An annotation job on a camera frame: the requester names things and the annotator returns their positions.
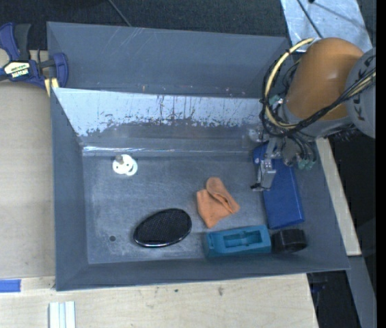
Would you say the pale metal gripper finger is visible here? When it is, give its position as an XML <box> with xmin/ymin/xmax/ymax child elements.
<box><xmin>250</xmin><ymin>159</ymin><xmax>273</xmax><ymax>191</ymax></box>
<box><xmin>262</xmin><ymin>169</ymin><xmax>277</xmax><ymax>192</ymax></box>

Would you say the blue flat box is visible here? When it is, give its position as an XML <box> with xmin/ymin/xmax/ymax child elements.
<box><xmin>251</xmin><ymin>141</ymin><xmax>306</xmax><ymax>231</ymax></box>

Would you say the orange cloth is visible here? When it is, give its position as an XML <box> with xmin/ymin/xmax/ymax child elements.
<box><xmin>195</xmin><ymin>176</ymin><xmax>241</xmax><ymax>230</ymax></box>

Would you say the teal foam block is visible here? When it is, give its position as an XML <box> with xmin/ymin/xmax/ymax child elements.
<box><xmin>202</xmin><ymin>224</ymin><xmax>273</xmax><ymax>260</ymax></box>

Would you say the black oval mesh lid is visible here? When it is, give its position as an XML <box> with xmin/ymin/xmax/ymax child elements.
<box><xmin>132</xmin><ymin>207</ymin><xmax>193</xmax><ymax>249</ymax></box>

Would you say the white pacifier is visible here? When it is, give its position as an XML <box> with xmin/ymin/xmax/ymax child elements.
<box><xmin>111</xmin><ymin>153</ymin><xmax>139</xmax><ymax>177</ymax></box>

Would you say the black ring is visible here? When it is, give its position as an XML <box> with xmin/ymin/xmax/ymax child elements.
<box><xmin>271</xmin><ymin>228</ymin><xmax>308</xmax><ymax>255</ymax></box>

